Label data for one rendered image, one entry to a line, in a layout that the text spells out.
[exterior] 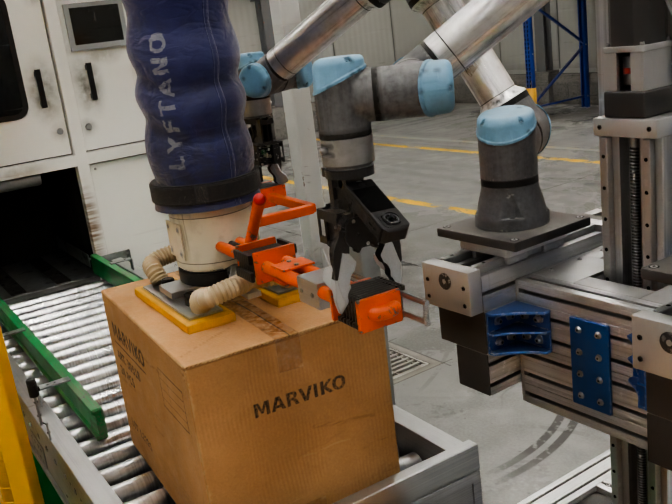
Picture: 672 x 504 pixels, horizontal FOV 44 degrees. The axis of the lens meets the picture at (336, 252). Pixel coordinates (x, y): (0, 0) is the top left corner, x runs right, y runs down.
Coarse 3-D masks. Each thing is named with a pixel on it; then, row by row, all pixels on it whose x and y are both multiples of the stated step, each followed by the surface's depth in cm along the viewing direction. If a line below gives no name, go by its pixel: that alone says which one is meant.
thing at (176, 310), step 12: (144, 288) 181; (156, 288) 178; (144, 300) 177; (156, 300) 172; (168, 300) 169; (180, 300) 168; (168, 312) 164; (180, 312) 161; (216, 312) 160; (228, 312) 159; (180, 324) 158; (192, 324) 155; (204, 324) 156; (216, 324) 157
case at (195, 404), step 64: (128, 320) 171; (256, 320) 158; (320, 320) 154; (128, 384) 188; (192, 384) 141; (256, 384) 147; (320, 384) 154; (384, 384) 161; (192, 448) 148; (256, 448) 149; (320, 448) 156; (384, 448) 164
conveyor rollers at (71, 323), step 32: (96, 288) 338; (32, 320) 308; (64, 320) 305; (96, 320) 302; (64, 352) 271; (96, 352) 268; (96, 384) 242; (64, 416) 228; (96, 448) 206; (128, 448) 201; (128, 480) 185
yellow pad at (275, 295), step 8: (264, 288) 171; (272, 288) 169; (280, 288) 168; (288, 288) 167; (296, 288) 168; (264, 296) 168; (272, 296) 165; (280, 296) 165; (288, 296) 164; (296, 296) 165; (272, 304) 166; (280, 304) 164; (288, 304) 165
